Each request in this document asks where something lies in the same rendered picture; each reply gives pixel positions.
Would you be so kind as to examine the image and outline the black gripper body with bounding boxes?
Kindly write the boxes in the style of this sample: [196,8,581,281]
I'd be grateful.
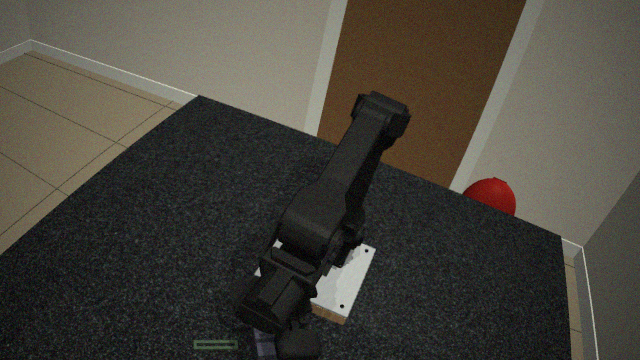
[274,286,323,360]

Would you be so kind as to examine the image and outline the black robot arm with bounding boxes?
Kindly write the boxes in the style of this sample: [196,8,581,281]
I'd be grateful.
[230,90,412,334]

